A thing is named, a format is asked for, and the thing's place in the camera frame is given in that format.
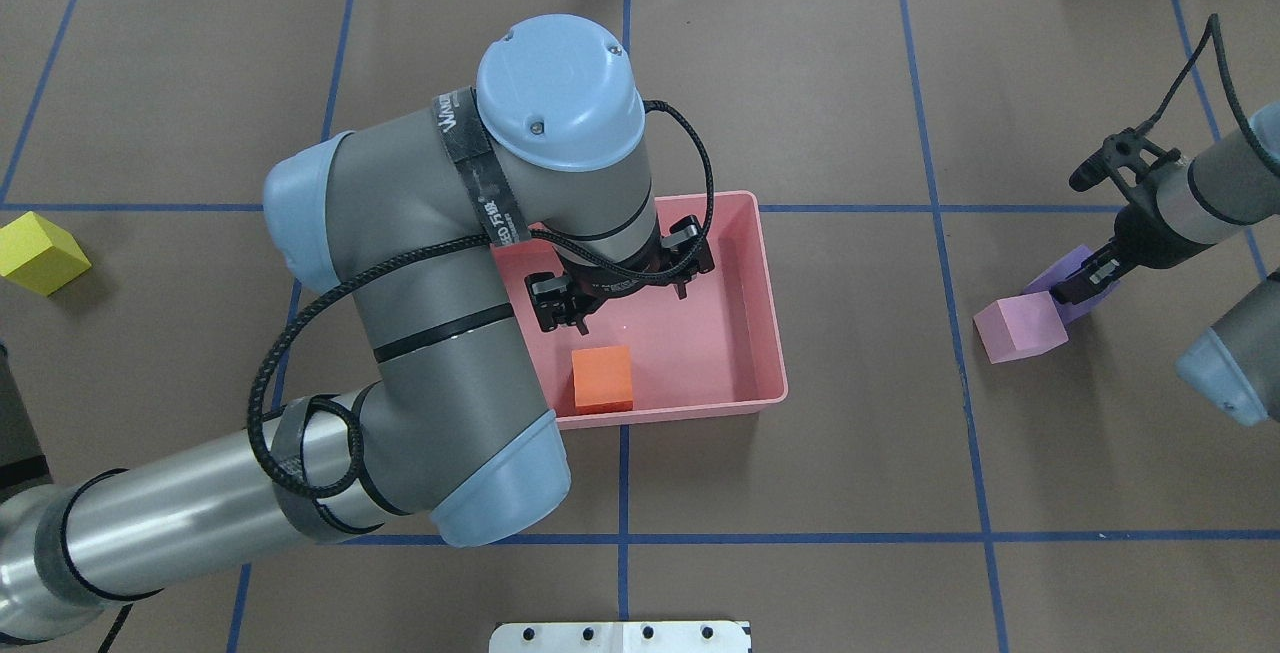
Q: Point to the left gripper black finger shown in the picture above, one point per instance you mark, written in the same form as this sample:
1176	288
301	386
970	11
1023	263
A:
686	254
559	302

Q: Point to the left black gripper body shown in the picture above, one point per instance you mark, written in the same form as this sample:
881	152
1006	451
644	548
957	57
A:
612	285

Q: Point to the brown paper table cover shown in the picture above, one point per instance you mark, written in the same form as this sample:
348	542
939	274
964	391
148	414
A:
911	158

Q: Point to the pink foam block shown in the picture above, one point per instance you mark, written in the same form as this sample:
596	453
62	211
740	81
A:
1020	327

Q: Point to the purple foam block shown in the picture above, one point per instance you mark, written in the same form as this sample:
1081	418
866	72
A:
1063	268

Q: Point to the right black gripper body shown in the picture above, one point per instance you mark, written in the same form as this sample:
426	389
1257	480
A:
1143	236

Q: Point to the pink plastic bin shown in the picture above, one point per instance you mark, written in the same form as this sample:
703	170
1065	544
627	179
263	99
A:
716	352

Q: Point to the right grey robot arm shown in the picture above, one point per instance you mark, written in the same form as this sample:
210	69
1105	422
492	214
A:
1190	214

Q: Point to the white mounting plate with bolts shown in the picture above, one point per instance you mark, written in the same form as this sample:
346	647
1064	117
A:
623	636

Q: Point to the yellow foam block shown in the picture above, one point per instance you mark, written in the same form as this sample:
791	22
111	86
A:
40	256

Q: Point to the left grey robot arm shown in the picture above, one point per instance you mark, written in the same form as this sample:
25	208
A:
406	386

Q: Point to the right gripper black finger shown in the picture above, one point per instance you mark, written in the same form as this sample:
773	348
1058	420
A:
1098	271

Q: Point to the orange foam block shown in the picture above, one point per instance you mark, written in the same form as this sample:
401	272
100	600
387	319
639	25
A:
602	380

